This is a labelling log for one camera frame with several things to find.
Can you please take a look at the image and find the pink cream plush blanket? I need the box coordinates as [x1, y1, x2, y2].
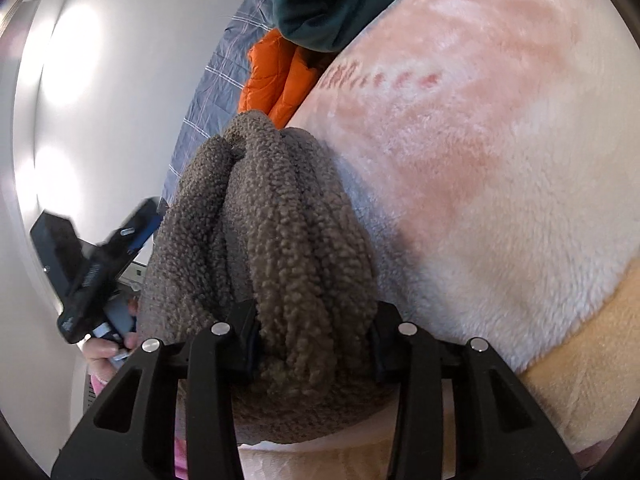
[233, 0, 639, 479]

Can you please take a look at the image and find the person's left hand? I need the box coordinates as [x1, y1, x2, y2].
[80, 294, 142, 387]

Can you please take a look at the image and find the orange puffer jacket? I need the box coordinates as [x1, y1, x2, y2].
[238, 29, 336, 128]

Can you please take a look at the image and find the blue plaid bed sheet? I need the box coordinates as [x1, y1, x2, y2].
[162, 0, 274, 204]

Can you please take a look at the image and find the brown sherpa fleece jacket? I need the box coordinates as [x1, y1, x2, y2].
[138, 110, 396, 444]

